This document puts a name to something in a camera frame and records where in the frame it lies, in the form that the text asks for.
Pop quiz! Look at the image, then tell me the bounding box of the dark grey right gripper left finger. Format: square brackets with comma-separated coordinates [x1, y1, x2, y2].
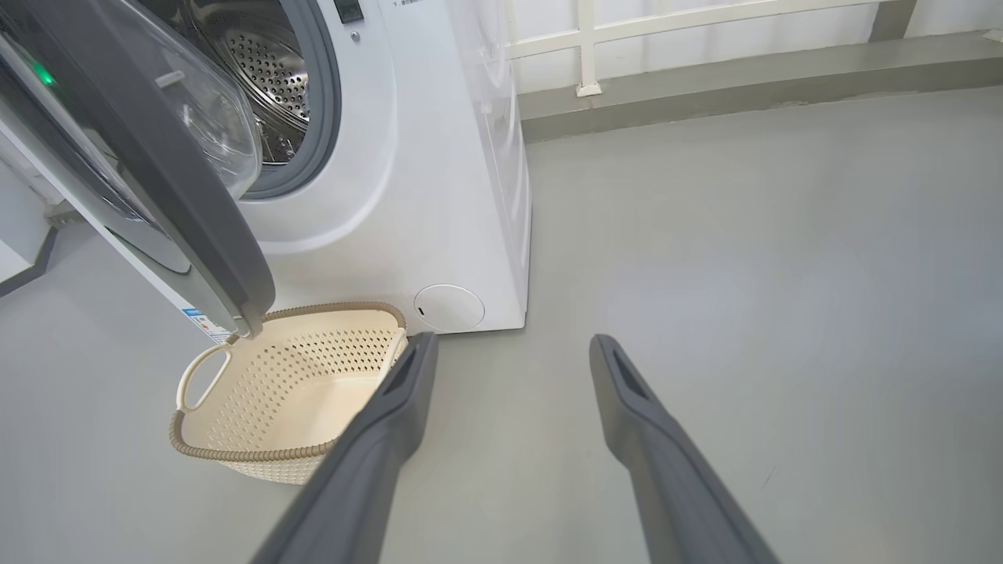
[251, 331, 440, 564]

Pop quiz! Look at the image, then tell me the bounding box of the white metal railing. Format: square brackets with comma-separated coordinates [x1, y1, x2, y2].
[505, 0, 886, 98]

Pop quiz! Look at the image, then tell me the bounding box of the white front-load washing machine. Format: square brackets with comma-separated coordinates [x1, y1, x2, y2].
[0, 0, 534, 345]

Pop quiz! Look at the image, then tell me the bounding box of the cream perforated laundry basket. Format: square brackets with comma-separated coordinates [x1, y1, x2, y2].
[170, 302, 408, 485]

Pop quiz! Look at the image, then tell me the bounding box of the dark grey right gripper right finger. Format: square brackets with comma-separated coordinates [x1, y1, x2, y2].
[589, 334, 780, 564]

